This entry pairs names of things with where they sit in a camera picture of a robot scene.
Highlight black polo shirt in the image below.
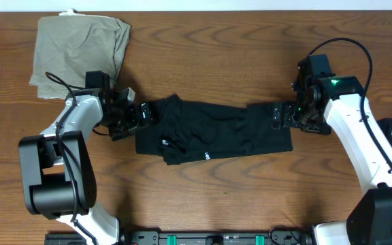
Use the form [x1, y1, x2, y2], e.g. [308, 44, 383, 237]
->
[135, 95, 293, 165]

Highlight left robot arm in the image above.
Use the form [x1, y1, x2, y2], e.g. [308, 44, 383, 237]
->
[18, 88, 155, 244]

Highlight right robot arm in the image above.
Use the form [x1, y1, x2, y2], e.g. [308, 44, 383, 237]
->
[272, 76, 392, 244]

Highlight folded khaki trousers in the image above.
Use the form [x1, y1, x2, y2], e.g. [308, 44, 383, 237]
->
[29, 11, 131, 99]

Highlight left black cable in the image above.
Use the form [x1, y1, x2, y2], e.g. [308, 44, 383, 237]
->
[44, 71, 112, 245]

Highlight black cable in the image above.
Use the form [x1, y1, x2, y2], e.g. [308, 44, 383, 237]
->
[306, 37, 392, 201]
[44, 71, 112, 245]

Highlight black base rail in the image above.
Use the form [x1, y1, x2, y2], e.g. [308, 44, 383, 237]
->
[44, 229, 316, 245]

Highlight right black cable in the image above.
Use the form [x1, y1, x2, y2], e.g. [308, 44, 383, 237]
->
[306, 37, 392, 201]

